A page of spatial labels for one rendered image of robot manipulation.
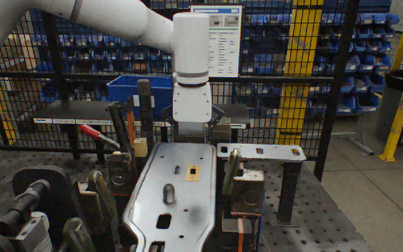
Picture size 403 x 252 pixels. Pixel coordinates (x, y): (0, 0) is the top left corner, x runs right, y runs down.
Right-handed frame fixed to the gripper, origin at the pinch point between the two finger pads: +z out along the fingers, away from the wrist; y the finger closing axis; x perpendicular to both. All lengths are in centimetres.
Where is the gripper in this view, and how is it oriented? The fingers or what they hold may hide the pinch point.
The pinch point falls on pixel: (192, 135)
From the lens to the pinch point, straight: 80.2
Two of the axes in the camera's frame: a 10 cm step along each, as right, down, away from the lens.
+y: 10.0, 0.3, -0.6
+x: 0.7, -4.2, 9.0
